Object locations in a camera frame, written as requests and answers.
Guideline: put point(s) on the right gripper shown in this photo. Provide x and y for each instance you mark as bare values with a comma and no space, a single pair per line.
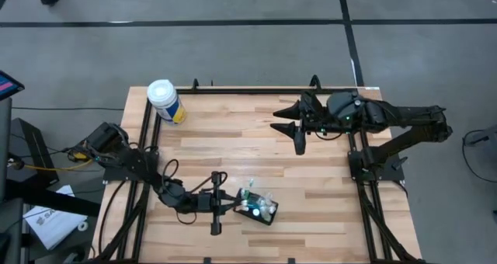
314,118

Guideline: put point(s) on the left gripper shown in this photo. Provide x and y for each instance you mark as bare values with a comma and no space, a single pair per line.
209,202

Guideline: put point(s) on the green white toothbrush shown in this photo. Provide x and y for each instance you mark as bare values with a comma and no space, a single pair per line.
251,183

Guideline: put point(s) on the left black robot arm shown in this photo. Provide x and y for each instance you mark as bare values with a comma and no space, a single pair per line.
132,161

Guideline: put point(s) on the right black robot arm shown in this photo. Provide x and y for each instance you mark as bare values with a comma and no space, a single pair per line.
411,116

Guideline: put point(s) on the white tape label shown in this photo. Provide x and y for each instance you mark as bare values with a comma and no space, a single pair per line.
372,88

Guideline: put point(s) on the white yellow blue wipes canister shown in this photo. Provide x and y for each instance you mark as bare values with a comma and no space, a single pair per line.
163,95

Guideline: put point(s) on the white tape roll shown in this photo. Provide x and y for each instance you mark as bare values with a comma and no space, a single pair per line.
79,226

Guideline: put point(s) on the white paper booklet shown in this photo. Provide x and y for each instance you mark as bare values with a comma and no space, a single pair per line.
54,225

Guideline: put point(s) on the black desk beam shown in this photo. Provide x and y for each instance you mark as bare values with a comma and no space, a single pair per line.
46,198

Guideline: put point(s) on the black equipment box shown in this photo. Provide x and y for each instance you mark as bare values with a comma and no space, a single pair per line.
31,151

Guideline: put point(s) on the tablet screen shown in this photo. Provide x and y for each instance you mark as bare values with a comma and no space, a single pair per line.
9,86

